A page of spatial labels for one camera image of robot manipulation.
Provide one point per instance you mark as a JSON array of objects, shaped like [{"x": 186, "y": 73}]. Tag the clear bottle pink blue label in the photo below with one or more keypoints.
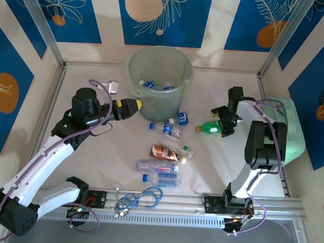
[{"x": 153, "y": 165}]

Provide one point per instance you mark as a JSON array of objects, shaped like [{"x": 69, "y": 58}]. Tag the mint green zip bag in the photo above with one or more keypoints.
[{"x": 295, "y": 136}]

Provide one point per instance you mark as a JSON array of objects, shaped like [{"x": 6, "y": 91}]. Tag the translucent grey waste bin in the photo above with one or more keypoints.
[{"x": 158, "y": 110}]

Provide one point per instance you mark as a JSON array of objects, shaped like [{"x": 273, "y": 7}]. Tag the aluminium mounting rail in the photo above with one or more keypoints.
[{"x": 178, "y": 203}]

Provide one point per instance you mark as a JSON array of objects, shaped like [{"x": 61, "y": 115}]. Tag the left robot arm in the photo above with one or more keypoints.
[{"x": 42, "y": 163}]

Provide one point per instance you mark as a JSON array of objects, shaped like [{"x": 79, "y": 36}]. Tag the aluminium frame post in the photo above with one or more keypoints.
[
  {"x": 284, "y": 38},
  {"x": 41, "y": 21}
]

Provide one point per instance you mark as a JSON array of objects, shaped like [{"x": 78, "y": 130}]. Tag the clear bottle pale blue label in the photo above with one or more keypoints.
[{"x": 167, "y": 180}]

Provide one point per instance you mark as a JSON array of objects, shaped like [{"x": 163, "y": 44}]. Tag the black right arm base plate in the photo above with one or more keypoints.
[{"x": 213, "y": 204}]

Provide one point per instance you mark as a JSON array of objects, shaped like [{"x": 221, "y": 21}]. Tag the clear bottle with blue cap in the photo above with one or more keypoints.
[{"x": 168, "y": 87}]

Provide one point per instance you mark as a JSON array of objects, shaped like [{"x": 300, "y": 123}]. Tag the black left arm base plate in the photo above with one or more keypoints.
[{"x": 98, "y": 199}]

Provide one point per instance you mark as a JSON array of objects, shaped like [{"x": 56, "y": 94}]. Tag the clear bottle without label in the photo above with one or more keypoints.
[{"x": 171, "y": 141}]

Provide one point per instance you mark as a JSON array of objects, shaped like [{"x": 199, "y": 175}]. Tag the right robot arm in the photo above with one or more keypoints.
[{"x": 263, "y": 145}]

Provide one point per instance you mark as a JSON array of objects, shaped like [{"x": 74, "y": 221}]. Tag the blue label white cap bottle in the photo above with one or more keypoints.
[{"x": 149, "y": 85}]

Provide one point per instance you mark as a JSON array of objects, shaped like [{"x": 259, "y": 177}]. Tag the green bottle white label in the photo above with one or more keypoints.
[{"x": 209, "y": 127}]

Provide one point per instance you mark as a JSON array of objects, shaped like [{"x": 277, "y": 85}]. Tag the clear crushed bottle blue label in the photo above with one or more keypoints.
[{"x": 182, "y": 118}]

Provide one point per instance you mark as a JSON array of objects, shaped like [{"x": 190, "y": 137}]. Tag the aluminium rear rail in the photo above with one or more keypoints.
[{"x": 99, "y": 64}]

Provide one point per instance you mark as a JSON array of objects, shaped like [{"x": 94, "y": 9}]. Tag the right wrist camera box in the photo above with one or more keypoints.
[{"x": 239, "y": 120}]

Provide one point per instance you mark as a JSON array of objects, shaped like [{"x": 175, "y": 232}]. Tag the brown coffee drink bottle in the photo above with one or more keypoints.
[{"x": 164, "y": 152}]

